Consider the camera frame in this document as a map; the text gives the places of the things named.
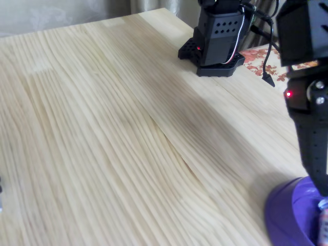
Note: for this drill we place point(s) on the white candy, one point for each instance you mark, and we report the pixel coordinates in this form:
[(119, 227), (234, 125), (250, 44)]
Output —
[(324, 220)]

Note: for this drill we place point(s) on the floral patterned cloth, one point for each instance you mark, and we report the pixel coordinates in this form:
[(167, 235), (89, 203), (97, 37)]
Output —
[(256, 64)]

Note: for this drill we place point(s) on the purple plastic bowl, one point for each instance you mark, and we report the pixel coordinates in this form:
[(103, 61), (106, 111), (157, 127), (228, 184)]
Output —
[(287, 212)]

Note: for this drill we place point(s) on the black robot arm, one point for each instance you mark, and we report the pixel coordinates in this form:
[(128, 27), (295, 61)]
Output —
[(217, 38)]

